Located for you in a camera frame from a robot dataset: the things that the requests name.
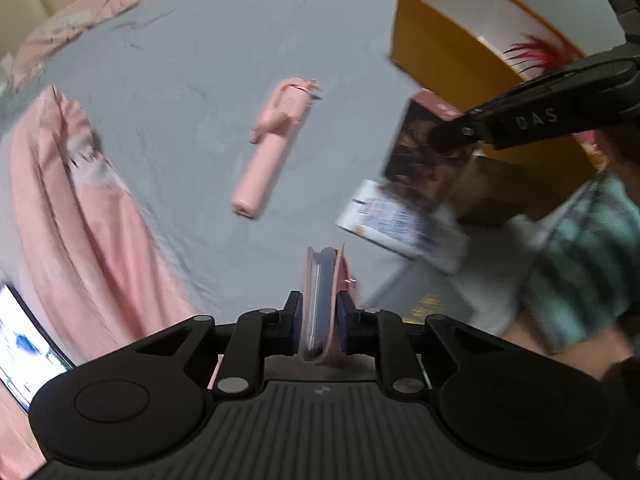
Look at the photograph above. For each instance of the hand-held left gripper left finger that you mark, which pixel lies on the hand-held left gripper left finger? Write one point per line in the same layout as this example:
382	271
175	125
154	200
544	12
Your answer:
296	322

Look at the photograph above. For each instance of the orange cardboard box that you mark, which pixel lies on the orange cardboard box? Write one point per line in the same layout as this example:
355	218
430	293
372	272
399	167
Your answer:
440	50

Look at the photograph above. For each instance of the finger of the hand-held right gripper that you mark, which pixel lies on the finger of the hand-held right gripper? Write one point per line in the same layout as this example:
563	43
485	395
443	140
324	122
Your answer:
450	136

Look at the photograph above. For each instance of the person's bare leg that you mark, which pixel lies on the person's bare leg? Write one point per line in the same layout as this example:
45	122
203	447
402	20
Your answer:
545	340

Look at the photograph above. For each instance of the pink quilt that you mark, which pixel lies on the pink quilt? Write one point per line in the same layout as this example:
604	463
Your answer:
90	240

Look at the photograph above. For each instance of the dark glittery card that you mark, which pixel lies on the dark glittery card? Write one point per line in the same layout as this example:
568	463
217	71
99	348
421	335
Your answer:
437	307

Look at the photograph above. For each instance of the gold box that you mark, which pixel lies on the gold box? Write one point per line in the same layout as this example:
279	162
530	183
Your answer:
500	190

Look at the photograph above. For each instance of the dark photo box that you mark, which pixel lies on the dark photo box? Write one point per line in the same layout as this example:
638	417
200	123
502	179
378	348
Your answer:
415	175

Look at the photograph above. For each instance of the white blue packet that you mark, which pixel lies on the white blue packet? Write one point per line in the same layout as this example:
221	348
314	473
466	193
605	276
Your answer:
395	225

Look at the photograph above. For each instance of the lit tablet screen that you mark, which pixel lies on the lit tablet screen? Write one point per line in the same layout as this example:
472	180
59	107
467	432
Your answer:
25	345

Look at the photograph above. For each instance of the red feather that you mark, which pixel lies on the red feather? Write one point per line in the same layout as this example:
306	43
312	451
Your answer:
537	55

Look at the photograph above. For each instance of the pink card holder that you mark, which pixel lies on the pink card holder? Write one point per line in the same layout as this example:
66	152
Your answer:
320	300

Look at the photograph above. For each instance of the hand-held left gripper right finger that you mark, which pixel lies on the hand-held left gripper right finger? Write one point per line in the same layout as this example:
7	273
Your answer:
343	322

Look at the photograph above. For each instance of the beige padded headboard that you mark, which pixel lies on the beige padded headboard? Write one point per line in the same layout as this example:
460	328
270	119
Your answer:
20	10

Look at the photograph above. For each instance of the light pink pillow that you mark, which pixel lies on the light pink pillow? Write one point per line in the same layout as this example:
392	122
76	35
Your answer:
85	15

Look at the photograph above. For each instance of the pink selfie stick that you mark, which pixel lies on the pink selfie stick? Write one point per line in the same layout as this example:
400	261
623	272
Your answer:
265	155

